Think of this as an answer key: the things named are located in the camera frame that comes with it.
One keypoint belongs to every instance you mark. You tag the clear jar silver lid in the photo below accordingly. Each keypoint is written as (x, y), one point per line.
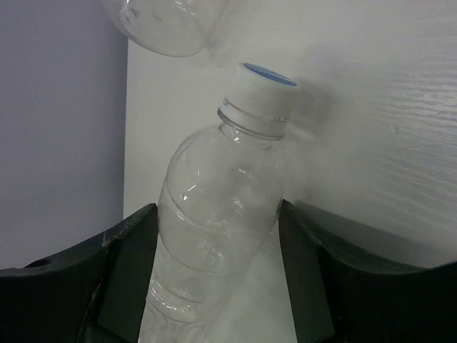
(177, 28)

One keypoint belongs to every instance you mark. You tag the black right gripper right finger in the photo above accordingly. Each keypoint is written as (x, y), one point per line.
(340, 292)

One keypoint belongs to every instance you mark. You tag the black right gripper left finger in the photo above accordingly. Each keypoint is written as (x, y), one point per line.
(94, 291)

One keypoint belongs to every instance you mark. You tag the blue-labelled bottle blue cap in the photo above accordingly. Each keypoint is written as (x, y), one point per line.
(220, 198)

